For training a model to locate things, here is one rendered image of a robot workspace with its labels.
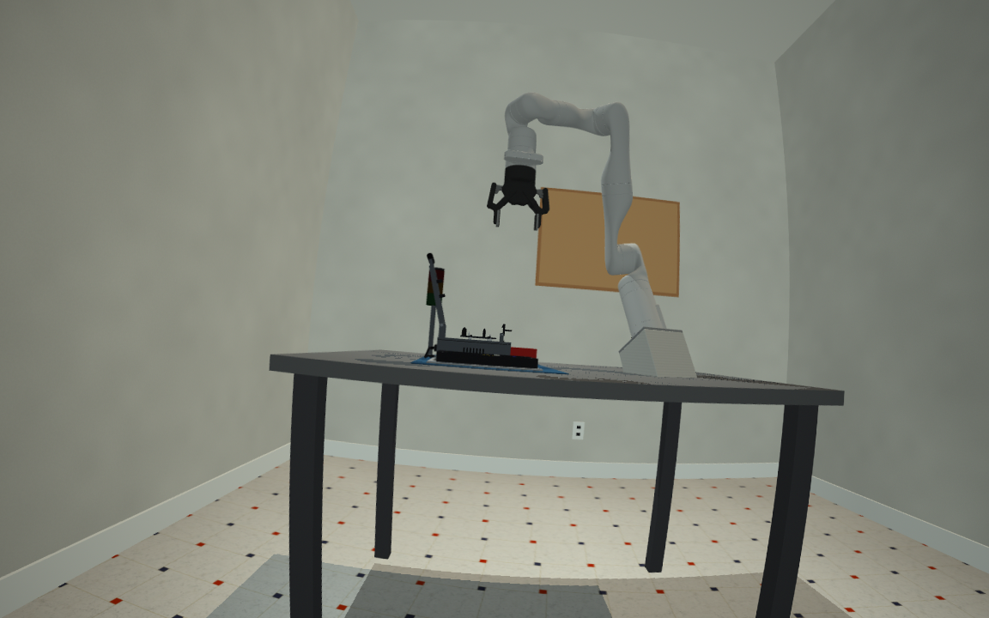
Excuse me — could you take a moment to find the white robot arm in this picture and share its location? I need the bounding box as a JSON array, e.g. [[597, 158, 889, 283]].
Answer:
[[504, 92, 667, 337]]

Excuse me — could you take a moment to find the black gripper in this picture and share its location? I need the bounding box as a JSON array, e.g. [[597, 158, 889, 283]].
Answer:
[[487, 165, 549, 231]]

